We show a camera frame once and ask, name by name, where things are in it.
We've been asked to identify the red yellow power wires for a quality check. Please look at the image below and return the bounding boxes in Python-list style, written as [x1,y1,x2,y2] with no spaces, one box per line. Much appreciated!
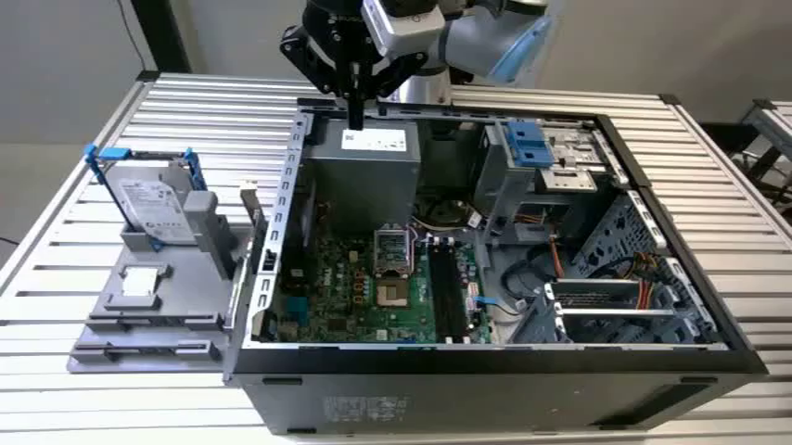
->
[631,252,660,312]

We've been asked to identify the metal slat side table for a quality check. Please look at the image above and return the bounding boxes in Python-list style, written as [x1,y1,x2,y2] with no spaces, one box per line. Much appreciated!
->
[729,97,792,206]

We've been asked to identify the grey metal disk bay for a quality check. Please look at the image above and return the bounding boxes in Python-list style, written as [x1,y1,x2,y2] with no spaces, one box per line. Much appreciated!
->
[543,277,718,347]

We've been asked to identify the blue drive bay latch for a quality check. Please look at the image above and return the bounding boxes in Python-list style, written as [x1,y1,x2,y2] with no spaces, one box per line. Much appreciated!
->
[504,121,555,169]

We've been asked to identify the black looped wire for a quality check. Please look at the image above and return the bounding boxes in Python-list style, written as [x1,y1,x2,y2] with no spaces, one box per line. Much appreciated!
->
[498,259,548,322]

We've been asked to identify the grey parts rack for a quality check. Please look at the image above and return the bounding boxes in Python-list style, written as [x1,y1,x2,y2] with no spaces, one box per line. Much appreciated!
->
[66,188,258,375]

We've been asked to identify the black open PC case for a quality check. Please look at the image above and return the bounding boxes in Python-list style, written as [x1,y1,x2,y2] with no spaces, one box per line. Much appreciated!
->
[221,95,767,437]

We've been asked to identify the black RAM slot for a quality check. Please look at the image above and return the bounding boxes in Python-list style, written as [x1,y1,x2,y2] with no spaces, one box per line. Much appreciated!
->
[436,240,453,343]
[429,240,445,343]
[443,240,460,343]
[449,240,467,343]

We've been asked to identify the hard disk in blue carrier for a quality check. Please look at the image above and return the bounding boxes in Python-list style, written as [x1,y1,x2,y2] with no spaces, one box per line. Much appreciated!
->
[82,144,206,248]

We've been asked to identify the grey metal optical drive bay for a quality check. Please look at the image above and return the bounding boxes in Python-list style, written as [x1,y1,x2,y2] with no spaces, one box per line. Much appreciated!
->
[480,118,604,196]

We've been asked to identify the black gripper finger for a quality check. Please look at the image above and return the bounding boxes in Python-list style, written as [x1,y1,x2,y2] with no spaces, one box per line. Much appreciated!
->
[355,52,429,131]
[277,25,357,131]

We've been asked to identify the CPU socket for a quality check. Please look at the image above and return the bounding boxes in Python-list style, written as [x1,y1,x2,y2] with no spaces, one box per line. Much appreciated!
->
[373,275,412,310]

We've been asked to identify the silver CPU chip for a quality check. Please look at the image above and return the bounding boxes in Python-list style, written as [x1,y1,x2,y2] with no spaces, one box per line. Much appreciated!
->
[121,267,160,296]

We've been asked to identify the black frame post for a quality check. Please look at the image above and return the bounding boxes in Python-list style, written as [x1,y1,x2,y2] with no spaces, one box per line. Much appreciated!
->
[128,0,193,75]

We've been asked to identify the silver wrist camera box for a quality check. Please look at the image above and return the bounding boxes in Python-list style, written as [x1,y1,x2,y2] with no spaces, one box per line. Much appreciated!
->
[361,0,447,57]

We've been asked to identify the grey power supply unit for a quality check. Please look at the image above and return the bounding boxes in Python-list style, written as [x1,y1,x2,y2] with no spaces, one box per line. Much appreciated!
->
[301,118,423,224]

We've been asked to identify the thin black wall cable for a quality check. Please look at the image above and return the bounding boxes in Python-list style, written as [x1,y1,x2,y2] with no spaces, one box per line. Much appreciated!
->
[116,0,150,71]

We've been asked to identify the green motherboard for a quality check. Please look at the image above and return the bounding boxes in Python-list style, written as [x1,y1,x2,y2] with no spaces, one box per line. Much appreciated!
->
[271,222,496,347]

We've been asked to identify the metal socket cover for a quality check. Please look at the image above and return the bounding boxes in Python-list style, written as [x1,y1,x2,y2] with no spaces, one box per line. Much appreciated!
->
[372,225,413,275]

